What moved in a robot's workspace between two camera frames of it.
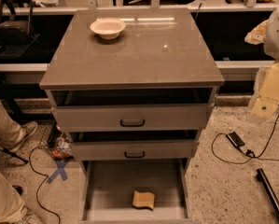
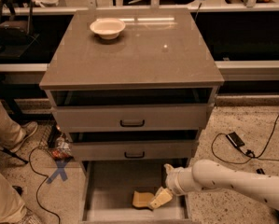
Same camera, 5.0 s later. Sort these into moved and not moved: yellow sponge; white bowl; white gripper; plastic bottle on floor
Moved: white gripper
Not moved: white bowl; yellow sponge; plastic bottle on floor
